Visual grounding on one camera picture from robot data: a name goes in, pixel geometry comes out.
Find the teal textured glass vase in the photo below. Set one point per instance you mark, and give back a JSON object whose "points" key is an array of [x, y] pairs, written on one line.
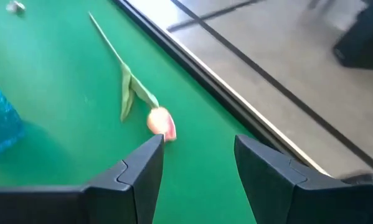
{"points": [[1, 124]]}

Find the white fallen petal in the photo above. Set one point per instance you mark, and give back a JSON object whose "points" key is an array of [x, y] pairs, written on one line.
{"points": [[15, 6]]}

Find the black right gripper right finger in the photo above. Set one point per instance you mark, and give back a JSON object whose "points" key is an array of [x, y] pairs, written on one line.
{"points": [[267, 174]]}

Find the pink artificial tulip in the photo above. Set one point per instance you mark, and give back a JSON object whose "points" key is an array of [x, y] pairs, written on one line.
{"points": [[160, 123]]}

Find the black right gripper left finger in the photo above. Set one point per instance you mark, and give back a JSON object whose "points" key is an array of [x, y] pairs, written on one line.
{"points": [[142, 168]]}

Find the black table border frame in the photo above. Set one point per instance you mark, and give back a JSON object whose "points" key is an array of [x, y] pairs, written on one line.
{"points": [[203, 81]]}

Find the black floor box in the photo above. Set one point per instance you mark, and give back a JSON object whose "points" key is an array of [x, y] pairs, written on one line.
{"points": [[363, 40]]}

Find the green table mat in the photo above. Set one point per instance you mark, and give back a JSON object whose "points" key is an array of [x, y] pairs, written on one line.
{"points": [[64, 77]]}

